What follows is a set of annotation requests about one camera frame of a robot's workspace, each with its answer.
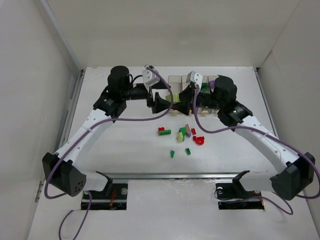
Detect lime lego brick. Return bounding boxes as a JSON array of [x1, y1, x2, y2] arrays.
[[165, 94, 172, 102], [173, 93, 180, 103]]

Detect purple lego brick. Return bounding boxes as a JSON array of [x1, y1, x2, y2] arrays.
[[208, 80, 215, 90]]

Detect green purple yellow lego cluster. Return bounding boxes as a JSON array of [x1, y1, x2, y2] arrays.
[[176, 124, 192, 143]]

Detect green lego plate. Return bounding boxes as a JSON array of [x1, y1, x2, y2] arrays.
[[158, 129, 172, 136]]

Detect red round lego piece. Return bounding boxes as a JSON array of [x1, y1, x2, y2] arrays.
[[192, 135, 205, 146]]

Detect small green lego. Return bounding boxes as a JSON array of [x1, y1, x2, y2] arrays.
[[170, 150, 175, 158], [185, 148, 191, 156]]

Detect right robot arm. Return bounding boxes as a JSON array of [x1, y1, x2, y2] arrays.
[[178, 71, 320, 201]]

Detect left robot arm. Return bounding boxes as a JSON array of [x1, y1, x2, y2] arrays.
[[42, 65, 174, 200]]

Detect clear bin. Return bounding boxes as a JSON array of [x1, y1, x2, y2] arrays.
[[194, 75, 212, 114], [166, 75, 184, 115], [182, 75, 197, 113], [209, 75, 228, 113]]

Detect small red lego piece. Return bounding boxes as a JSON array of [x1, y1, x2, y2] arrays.
[[191, 128, 197, 135]]

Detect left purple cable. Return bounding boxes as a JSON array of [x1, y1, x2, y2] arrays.
[[44, 64, 174, 240]]

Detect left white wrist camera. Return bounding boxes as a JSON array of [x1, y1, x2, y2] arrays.
[[142, 68, 160, 87]]

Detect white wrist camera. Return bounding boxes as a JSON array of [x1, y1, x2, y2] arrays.
[[142, 68, 160, 87], [186, 71, 203, 85]]

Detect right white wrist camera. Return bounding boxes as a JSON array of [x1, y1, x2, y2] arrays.
[[186, 71, 203, 85]]

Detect aluminium rail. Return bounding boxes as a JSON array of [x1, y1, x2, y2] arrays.
[[106, 173, 238, 180]]

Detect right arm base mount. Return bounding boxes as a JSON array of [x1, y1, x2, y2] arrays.
[[214, 182, 265, 210]]

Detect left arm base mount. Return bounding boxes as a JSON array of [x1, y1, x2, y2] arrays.
[[89, 181, 129, 211]]

